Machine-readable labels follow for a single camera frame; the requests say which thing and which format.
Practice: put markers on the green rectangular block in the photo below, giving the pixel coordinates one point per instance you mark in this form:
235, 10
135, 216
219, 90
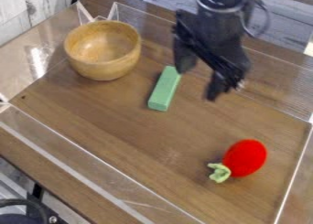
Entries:
164, 89

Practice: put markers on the wooden bowl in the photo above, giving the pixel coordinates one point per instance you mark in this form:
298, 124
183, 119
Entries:
103, 49

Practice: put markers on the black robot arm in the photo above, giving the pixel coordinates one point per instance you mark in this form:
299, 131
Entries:
230, 6

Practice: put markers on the red plush strawberry toy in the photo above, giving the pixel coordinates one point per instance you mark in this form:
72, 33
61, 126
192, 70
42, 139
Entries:
242, 160

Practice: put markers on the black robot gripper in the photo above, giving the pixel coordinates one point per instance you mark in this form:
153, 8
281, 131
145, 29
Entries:
210, 36

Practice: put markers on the black clamp mount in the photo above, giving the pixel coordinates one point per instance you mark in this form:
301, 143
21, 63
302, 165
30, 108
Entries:
41, 212

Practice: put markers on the clear acrylic tray enclosure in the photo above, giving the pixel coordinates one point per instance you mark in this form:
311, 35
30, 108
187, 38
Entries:
127, 165

